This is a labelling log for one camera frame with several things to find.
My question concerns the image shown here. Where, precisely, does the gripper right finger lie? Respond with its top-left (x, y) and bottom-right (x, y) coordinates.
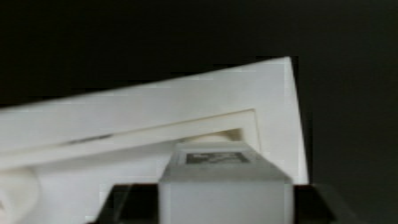
top-left (293, 184), bottom-right (364, 224)

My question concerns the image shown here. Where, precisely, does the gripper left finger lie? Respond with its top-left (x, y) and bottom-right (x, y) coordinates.
top-left (87, 183), bottom-right (159, 224)

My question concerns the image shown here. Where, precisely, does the white table leg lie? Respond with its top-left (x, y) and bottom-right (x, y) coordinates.
top-left (158, 142), bottom-right (293, 224)

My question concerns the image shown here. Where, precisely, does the white square tabletop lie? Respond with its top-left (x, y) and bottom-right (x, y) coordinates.
top-left (0, 58), bottom-right (307, 224)

